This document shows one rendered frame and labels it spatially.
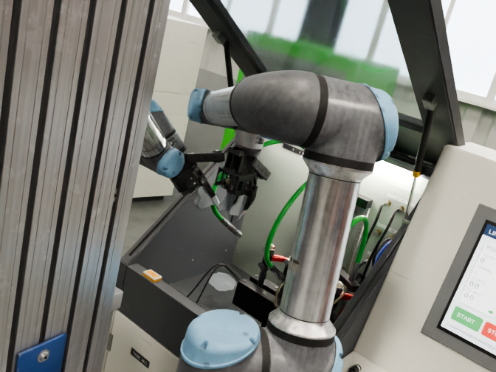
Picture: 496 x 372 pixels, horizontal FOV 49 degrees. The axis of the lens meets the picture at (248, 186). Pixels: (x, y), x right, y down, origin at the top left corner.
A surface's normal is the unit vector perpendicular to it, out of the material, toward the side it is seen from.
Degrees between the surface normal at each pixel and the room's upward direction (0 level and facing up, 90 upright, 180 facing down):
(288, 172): 90
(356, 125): 83
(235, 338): 8
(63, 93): 90
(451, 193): 76
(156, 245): 90
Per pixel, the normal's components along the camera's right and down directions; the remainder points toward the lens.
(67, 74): 0.82, 0.36
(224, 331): 0.11, -0.94
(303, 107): 0.04, 0.12
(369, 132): 0.37, 0.29
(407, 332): -0.53, -0.13
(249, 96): -0.73, -0.15
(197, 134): -0.52, 0.14
